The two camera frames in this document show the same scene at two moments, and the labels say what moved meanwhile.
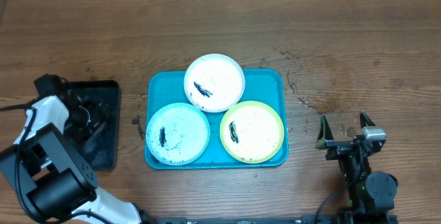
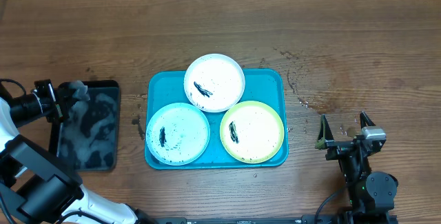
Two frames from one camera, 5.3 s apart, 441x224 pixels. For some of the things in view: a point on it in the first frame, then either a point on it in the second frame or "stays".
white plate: (214, 83) stays
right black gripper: (346, 145) stays
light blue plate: (178, 134) stays
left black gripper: (96, 111) -> (61, 102)
